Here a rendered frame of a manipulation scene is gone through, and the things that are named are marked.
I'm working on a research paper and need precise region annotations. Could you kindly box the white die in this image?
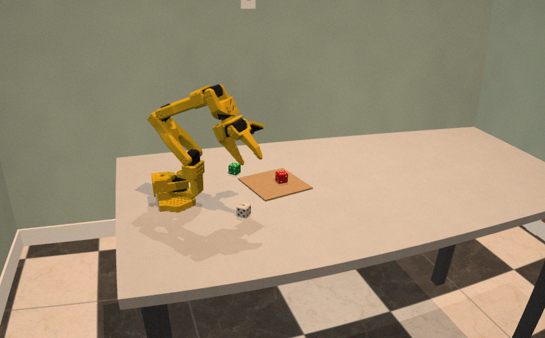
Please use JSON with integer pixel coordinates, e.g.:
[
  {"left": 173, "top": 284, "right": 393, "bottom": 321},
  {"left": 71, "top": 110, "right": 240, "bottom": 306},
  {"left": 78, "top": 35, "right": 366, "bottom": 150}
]
[{"left": 237, "top": 203, "right": 251, "bottom": 218}]

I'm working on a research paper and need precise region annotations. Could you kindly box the green die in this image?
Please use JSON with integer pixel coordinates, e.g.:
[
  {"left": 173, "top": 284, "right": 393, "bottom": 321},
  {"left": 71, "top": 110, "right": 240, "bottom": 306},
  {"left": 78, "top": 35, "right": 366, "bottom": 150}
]
[{"left": 228, "top": 163, "right": 241, "bottom": 175}]

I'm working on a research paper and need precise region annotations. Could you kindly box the tan flat mat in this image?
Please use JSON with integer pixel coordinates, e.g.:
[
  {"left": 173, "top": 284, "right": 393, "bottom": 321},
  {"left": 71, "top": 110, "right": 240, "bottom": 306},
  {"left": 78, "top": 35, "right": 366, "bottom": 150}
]
[{"left": 238, "top": 168, "right": 313, "bottom": 201}]

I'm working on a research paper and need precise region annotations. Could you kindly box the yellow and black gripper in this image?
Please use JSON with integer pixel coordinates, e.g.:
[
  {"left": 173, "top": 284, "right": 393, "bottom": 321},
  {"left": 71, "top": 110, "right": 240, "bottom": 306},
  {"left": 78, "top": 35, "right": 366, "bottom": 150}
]
[{"left": 212, "top": 115, "right": 264, "bottom": 165}]

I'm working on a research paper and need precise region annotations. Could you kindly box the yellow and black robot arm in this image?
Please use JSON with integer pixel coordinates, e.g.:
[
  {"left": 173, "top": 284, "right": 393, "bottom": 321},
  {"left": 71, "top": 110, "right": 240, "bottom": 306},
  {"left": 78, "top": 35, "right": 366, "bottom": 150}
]
[{"left": 147, "top": 84, "right": 239, "bottom": 213}]

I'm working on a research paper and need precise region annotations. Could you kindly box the red die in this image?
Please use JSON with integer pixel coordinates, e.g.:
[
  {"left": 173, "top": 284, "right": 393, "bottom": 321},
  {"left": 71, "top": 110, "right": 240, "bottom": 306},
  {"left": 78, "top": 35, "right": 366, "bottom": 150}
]
[{"left": 275, "top": 170, "right": 288, "bottom": 184}]

